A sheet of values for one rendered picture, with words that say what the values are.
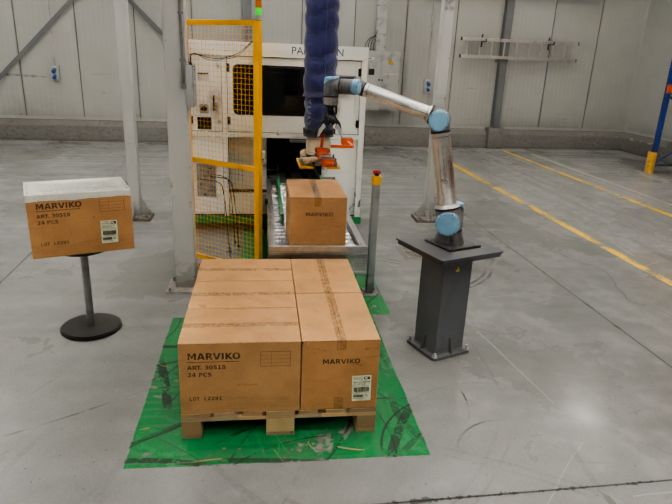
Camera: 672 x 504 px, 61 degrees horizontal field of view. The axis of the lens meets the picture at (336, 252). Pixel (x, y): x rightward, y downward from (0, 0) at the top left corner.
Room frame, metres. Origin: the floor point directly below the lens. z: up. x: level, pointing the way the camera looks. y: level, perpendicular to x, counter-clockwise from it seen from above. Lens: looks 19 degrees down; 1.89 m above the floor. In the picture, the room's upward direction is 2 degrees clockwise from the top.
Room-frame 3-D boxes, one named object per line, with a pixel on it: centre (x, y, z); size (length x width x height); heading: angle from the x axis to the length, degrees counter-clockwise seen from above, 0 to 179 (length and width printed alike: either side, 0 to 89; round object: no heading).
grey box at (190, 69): (4.44, 1.13, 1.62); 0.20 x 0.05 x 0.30; 8
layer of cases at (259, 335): (3.11, 0.33, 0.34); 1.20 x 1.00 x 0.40; 8
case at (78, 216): (3.62, 1.69, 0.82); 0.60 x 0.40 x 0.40; 118
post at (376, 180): (4.47, -0.29, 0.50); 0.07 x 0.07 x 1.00; 8
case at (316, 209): (4.17, 0.17, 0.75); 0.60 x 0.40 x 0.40; 8
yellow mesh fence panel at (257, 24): (4.73, 0.97, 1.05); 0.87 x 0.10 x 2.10; 60
